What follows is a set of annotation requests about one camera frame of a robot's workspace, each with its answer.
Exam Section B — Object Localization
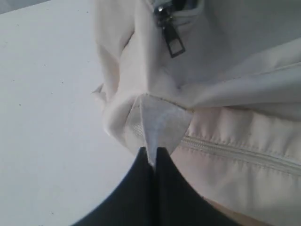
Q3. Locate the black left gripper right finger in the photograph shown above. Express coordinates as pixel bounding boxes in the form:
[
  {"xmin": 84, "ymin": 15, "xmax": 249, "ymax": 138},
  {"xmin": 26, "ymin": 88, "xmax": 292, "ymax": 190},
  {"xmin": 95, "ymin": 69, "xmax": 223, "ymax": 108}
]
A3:
[{"xmin": 155, "ymin": 147, "xmax": 238, "ymax": 226}]

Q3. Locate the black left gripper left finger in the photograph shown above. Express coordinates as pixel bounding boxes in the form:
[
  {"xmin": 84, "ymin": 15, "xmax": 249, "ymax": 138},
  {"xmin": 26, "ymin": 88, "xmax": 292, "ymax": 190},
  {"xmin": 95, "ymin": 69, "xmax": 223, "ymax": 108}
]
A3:
[{"xmin": 74, "ymin": 147, "xmax": 153, "ymax": 226}]

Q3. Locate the beige fabric duffel bag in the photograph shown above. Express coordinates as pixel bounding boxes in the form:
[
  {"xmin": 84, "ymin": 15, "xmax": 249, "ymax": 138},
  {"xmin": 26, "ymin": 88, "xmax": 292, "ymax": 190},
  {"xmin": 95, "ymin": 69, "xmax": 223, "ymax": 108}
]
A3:
[{"xmin": 95, "ymin": 0, "xmax": 301, "ymax": 226}]

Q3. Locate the metal side zipper pull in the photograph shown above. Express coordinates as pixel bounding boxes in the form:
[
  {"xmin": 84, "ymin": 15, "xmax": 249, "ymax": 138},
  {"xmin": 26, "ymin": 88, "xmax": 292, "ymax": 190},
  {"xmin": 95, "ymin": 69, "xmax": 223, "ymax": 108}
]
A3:
[{"xmin": 153, "ymin": 0, "xmax": 186, "ymax": 58}]

